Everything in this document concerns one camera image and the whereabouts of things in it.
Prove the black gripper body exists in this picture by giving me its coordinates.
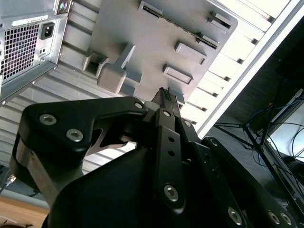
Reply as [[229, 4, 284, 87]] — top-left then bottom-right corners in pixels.
[[41, 145, 228, 228]]

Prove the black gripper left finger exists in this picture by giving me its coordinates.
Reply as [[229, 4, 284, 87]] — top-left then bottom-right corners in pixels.
[[9, 87, 188, 216]]

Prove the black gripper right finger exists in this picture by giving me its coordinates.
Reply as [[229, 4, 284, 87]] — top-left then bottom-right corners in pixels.
[[170, 91, 299, 228]]

